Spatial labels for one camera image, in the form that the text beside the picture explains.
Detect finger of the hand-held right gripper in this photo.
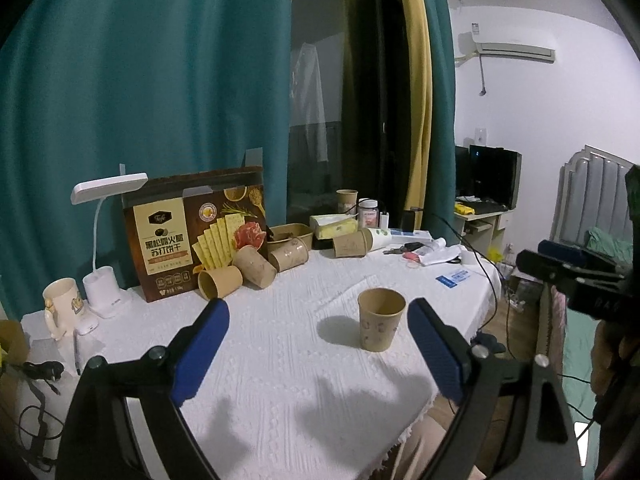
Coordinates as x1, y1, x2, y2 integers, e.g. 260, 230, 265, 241
537, 239, 590, 267
515, 249, 581, 293

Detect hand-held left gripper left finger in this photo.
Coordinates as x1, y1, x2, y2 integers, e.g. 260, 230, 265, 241
54, 298, 232, 480

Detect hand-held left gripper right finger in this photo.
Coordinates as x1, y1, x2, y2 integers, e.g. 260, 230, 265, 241
406, 298, 597, 480

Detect brown paper cup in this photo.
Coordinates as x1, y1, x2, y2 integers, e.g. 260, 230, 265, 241
357, 288, 407, 353
336, 189, 360, 216
268, 238, 311, 273
332, 230, 371, 259
197, 265, 244, 302
232, 245, 277, 289

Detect white green-print paper cup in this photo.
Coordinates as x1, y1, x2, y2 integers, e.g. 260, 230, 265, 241
361, 227, 402, 252

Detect person's right hand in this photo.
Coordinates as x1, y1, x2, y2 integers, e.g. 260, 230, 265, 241
590, 319, 640, 397

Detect green cloth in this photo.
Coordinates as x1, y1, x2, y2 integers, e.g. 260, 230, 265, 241
585, 226, 632, 264

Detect grey padded headboard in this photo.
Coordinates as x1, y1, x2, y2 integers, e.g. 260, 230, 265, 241
549, 144, 640, 262

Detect white computer desk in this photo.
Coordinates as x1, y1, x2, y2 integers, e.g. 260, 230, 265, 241
453, 204, 516, 257

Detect blue and white card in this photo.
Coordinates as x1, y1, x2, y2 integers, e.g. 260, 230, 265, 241
434, 268, 474, 289

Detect white textured tablecloth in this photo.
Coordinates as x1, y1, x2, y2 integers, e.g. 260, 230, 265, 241
20, 230, 504, 480

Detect person's leg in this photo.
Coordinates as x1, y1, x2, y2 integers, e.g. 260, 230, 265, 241
384, 412, 468, 480

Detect white papers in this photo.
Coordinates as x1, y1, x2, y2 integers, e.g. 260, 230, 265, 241
419, 239, 464, 267

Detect black computer monitor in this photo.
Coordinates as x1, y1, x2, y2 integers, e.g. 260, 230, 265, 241
468, 144, 524, 209

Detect white desk lamp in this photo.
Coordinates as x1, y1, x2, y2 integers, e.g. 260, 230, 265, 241
70, 172, 150, 319

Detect brown cracker box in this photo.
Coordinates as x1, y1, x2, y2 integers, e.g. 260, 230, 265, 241
122, 165, 266, 304

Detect flat white box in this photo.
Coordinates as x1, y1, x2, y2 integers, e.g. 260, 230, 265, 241
390, 228, 434, 242

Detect white cartoon mug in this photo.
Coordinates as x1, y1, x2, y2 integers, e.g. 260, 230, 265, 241
42, 277, 99, 342

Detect brown paper tray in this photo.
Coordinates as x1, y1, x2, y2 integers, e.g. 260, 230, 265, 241
266, 224, 314, 257

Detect clear jar with pink contents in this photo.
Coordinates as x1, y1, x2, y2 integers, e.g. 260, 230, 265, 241
357, 198, 380, 231

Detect yellow tissue box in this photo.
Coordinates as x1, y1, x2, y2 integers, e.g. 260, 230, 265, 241
308, 213, 360, 240

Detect narrow teal curtain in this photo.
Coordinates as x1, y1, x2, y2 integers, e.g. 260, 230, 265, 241
414, 0, 459, 235

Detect white air conditioner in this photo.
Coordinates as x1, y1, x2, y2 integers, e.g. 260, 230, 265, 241
473, 35, 557, 65

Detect yellow curtain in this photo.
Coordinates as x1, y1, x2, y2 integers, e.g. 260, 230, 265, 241
389, 0, 434, 212

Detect dark glass sliding door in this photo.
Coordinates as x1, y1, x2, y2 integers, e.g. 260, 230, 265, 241
286, 0, 417, 227

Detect wide teal curtain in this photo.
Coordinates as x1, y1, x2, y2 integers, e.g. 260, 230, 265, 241
0, 0, 297, 322

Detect thin black cable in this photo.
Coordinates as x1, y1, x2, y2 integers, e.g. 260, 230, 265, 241
413, 207, 502, 337

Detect black charger cable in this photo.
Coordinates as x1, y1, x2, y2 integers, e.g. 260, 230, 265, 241
14, 359, 67, 467

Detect air conditioner hose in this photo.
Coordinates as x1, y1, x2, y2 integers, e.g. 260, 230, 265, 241
454, 52, 489, 97

